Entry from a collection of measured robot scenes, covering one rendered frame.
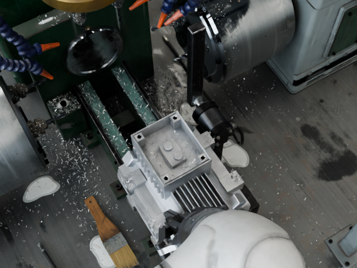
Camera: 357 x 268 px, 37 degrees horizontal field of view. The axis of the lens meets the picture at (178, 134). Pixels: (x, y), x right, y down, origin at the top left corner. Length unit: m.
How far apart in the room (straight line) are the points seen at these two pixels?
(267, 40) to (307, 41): 0.13
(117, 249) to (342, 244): 0.51
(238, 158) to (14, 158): 0.56
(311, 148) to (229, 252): 0.86
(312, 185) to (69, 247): 0.60
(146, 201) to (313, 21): 0.54
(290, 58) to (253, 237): 0.87
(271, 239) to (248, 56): 0.68
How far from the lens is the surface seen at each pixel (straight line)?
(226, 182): 1.00
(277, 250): 0.54
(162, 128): 1.01
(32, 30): 1.14
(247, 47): 1.15
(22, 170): 1.08
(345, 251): 1.28
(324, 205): 1.32
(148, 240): 1.23
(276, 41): 1.20
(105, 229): 1.26
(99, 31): 1.19
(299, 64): 1.35
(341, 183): 1.35
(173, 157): 0.96
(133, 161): 1.01
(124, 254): 1.24
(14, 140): 1.04
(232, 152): 1.34
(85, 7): 0.92
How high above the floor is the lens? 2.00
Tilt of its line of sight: 62 degrees down
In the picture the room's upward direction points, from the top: 1 degrees counter-clockwise
